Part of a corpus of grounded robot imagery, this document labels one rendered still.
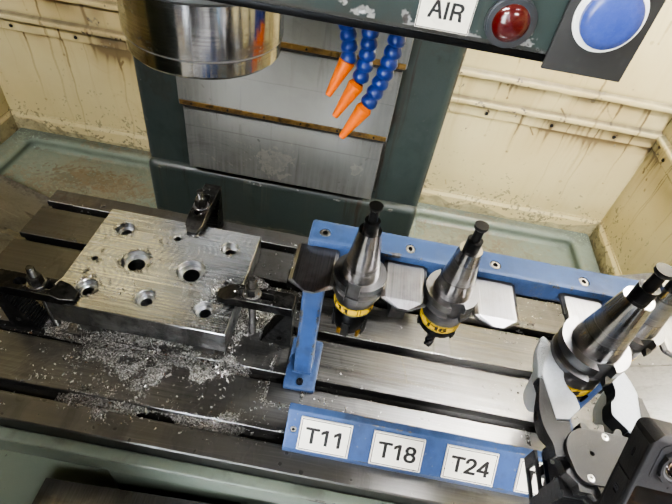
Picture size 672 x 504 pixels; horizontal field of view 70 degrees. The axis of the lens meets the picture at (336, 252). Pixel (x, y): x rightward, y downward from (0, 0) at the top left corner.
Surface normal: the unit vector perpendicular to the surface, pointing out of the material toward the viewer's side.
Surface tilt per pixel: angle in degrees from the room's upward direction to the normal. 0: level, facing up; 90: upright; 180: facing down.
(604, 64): 90
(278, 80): 90
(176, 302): 0
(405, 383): 0
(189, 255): 0
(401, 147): 90
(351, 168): 90
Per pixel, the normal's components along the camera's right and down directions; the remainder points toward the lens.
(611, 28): -0.14, 0.74
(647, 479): -0.11, 0.29
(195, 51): 0.07, 0.72
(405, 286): 0.12, -0.69
